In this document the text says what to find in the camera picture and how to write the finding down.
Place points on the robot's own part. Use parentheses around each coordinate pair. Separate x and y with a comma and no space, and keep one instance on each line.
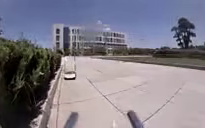
(135,120)
(71,120)

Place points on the row of trees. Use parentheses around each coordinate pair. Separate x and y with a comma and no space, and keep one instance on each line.
(146,51)

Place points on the pale concrete slab pavement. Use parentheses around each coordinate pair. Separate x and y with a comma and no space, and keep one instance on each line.
(130,96)

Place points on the grey concrete kerb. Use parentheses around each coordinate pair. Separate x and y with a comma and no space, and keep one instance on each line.
(49,103)

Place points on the grass strip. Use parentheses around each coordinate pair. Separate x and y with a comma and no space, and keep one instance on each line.
(183,62)

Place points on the white multi-storey building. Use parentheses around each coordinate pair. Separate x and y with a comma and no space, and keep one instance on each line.
(90,37)

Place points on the white vehicle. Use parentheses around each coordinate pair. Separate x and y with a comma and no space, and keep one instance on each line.
(70,75)

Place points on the tall dark tree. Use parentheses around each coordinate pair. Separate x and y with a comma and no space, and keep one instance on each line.
(184,31)

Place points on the tall green hedge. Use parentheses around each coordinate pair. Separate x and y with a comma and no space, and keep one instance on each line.
(16,76)

